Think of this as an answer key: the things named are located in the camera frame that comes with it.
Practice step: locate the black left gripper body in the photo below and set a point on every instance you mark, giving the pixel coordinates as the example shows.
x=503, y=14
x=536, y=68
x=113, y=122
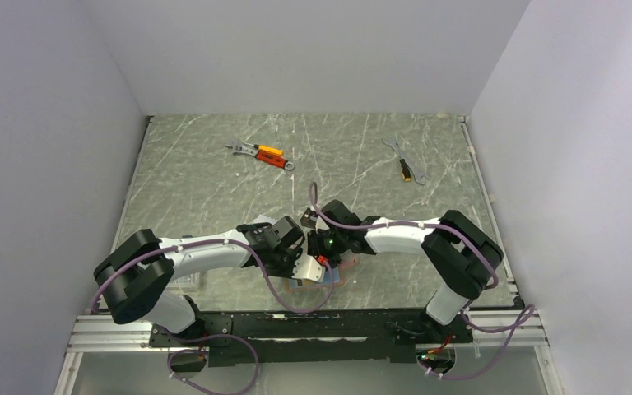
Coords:
x=283, y=263

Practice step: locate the black VIP card stack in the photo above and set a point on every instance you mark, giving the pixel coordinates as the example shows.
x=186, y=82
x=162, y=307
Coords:
x=308, y=218

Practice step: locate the yellow handled screwdriver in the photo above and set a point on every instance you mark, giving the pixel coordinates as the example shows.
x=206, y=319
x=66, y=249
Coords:
x=405, y=170

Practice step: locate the aluminium frame rail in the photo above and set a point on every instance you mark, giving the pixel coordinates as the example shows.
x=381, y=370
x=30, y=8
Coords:
x=99, y=333

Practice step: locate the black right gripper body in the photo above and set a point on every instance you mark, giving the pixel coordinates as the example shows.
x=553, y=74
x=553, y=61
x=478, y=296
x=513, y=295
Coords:
x=328, y=243

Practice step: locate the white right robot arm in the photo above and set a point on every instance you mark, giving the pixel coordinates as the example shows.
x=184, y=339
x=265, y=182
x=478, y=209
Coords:
x=464, y=256

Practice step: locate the clear plastic screw box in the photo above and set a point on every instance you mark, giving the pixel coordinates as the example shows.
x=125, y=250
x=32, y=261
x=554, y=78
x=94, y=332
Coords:
x=189, y=281

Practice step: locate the brown leather card holder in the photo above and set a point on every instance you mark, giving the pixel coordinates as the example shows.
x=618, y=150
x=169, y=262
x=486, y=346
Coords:
x=336, y=277

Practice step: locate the silver open end wrench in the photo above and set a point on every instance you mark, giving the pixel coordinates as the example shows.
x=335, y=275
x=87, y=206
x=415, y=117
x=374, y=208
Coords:
x=419, y=176

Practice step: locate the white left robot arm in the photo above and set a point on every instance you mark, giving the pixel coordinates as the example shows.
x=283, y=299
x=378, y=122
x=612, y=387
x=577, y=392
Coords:
x=135, y=276

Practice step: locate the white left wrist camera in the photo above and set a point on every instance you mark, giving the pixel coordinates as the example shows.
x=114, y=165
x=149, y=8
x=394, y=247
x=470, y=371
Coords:
x=308, y=268

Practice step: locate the red orange adjustable wrench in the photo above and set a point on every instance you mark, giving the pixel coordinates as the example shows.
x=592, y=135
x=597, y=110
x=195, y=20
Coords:
x=266, y=154

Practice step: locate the silver magnetic stripe card stack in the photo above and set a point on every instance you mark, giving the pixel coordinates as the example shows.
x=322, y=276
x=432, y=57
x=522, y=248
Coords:
x=264, y=219

